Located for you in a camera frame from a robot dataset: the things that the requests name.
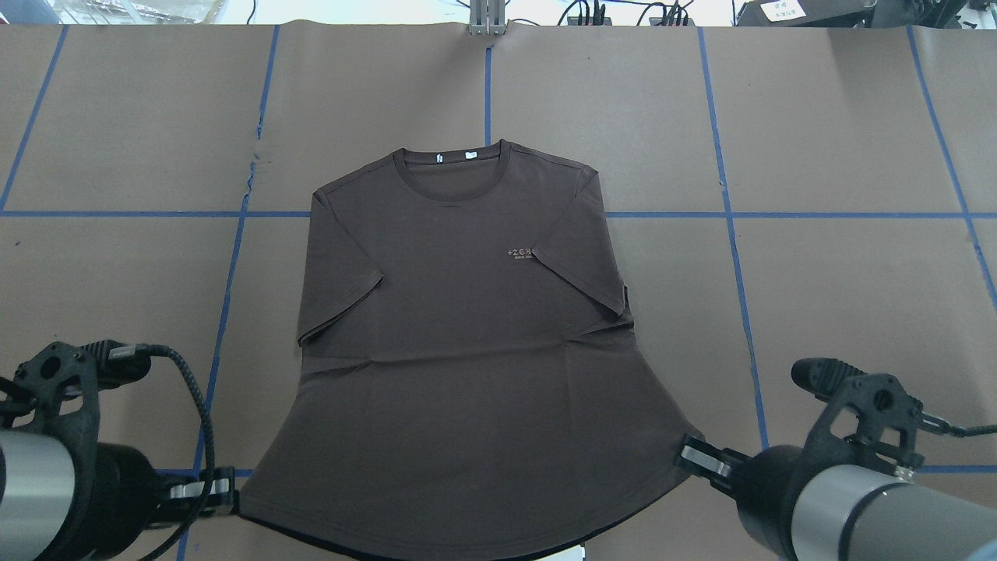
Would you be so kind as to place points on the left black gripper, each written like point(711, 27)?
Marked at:
point(118, 487)

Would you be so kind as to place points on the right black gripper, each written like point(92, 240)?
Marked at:
point(763, 487)

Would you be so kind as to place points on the brown t-shirt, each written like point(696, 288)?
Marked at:
point(471, 383)

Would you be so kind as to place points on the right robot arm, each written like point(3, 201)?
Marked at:
point(842, 511)

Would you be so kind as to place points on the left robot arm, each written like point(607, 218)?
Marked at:
point(53, 509)

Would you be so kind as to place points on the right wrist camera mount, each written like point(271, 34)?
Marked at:
point(869, 421)

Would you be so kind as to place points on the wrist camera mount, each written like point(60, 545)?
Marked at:
point(869, 421)
point(56, 392)

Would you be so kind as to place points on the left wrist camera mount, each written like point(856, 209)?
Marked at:
point(56, 392)

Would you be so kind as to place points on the aluminium frame post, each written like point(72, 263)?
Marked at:
point(487, 17)

